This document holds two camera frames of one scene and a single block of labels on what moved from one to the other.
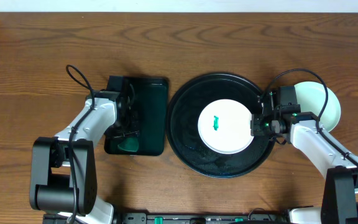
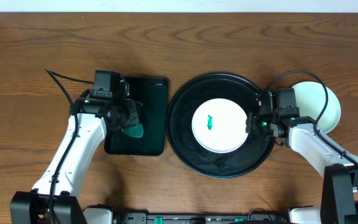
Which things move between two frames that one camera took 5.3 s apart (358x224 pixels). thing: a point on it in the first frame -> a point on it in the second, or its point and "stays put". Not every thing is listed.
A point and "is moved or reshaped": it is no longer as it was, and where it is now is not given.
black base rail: (249, 217) stays put
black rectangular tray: (152, 94) stays put
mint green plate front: (311, 96) stays put
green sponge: (129, 144) is moved or reshaped
